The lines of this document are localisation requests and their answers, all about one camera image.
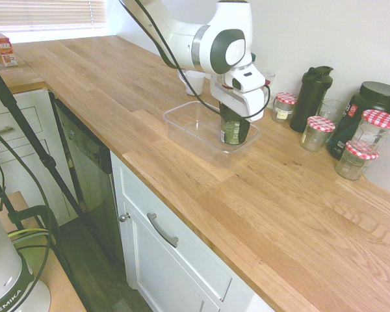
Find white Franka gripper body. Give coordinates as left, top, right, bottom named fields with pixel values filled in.
left=209, top=74, right=268, bottom=123

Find dark green cereal bag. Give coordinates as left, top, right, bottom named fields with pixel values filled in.
left=218, top=101, right=251, bottom=145

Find clear plastic rectangular container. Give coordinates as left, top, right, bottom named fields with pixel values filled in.
left=162, top=100, right=262, bottom=164

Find clear drinking glass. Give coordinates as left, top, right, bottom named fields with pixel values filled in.
left=318, top=97, right=346, bottom=144
left=261, top=71, right=277, bottom=99

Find small jar red checked lid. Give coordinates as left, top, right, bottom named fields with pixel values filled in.
left=271, top=92, right=298, bottom=124

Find white paper cup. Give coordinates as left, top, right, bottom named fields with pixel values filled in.
left=185, top=70, right=207, bottom=96

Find black shaker bottle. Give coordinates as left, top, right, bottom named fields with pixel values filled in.
left=289, top=65, right=335, bottom=134

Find glass jar red checked lid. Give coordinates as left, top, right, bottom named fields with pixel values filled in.
left=348, top=109, right=390, bottom=154
left=335, top=140, right=380, bottom=181
left=300, top=115, right=336, bottom=153

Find black protein powder tub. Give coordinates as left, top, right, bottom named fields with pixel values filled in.
left=326, top=81, right=390, bottom=161

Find black dishwasher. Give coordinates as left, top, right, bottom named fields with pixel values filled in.
left=49, top=92, right=126, bottom=265

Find white cabinet with drawer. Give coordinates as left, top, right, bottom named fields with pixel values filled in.
left=109, top=149, right=276, bottom=312

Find white window blinds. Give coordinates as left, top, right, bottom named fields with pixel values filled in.
left=0, top=0, right=109, bottom=33

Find red and white carton box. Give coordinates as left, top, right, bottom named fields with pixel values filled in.
left=0, top=32, right=18, bottom=68

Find brown wooden robot stand board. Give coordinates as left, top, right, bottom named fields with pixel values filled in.
left=0, top=190, right=88, bottom=312

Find silver drawer handle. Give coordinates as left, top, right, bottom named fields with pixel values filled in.
left=146, top=212, right=180, bottom=249

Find black camera tripod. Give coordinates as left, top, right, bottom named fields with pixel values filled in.
left=0, top=53, right=87, bottom=228

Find yellow green cable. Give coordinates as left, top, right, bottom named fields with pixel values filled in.
left=7, top=227, right=50, bottom=240

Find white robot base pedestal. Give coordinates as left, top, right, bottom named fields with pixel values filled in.
left=0, top=194, right=52, bottom=312

